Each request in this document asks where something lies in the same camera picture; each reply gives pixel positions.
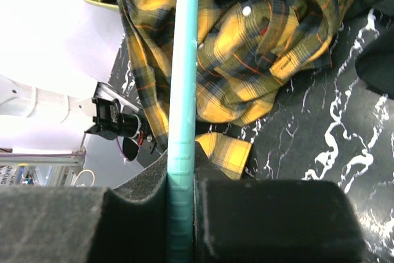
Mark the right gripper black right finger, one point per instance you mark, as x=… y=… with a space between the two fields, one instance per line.
x=271 y=220

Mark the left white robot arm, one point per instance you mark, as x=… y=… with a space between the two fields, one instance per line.
x=30 y=102

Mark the yellow plaid shirt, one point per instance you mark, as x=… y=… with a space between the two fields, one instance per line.
x=247 y=50

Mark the aluminium table frame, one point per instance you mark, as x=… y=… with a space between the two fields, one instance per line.
x=48 y=169

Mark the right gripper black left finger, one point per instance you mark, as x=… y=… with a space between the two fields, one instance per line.
x=93 y=224

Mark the teal plastic hanger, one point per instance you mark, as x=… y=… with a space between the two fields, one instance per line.
x=181 y=138

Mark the black hanging shirt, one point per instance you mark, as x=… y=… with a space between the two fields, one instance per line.
x=374 y=65

